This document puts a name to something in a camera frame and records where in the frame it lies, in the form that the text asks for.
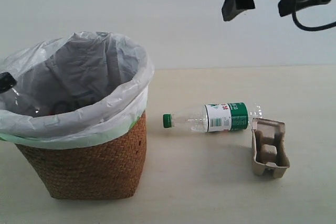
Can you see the woven wicker waste basket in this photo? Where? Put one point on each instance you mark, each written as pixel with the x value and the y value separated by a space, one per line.
pixel 107 171

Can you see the green-label clear water bottle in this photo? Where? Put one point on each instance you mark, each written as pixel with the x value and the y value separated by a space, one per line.
pixel 217 117

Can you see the white plastic bin liner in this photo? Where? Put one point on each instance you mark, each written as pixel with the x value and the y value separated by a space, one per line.
pixel 75 92

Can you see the grey paper pulp tray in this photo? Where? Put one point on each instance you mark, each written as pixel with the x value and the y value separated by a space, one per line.
pixel 268 150

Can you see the red-label clear cola bottle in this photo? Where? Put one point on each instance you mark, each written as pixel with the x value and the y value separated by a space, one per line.
pixel 10 87

